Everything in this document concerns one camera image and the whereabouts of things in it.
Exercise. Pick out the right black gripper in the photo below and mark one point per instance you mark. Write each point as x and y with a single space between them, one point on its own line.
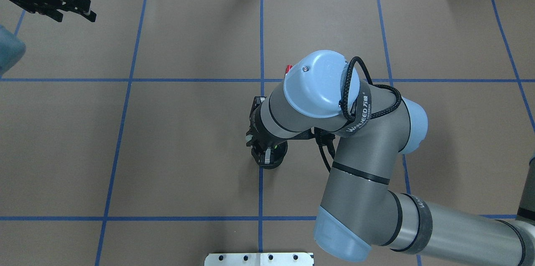
276 158

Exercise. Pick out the red white marker pen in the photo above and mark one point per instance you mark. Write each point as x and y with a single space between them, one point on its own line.
287 69

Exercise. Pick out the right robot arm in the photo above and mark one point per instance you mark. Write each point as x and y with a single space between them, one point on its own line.
365 126

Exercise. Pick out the black mesh pen cup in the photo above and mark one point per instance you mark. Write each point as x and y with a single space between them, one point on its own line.
277 157

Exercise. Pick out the brown paper table cover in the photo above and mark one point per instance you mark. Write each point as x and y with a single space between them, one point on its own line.
123 140

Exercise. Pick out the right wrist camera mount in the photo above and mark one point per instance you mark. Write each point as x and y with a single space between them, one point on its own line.
255 118

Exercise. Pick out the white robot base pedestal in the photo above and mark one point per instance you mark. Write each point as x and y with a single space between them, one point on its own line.
260 259

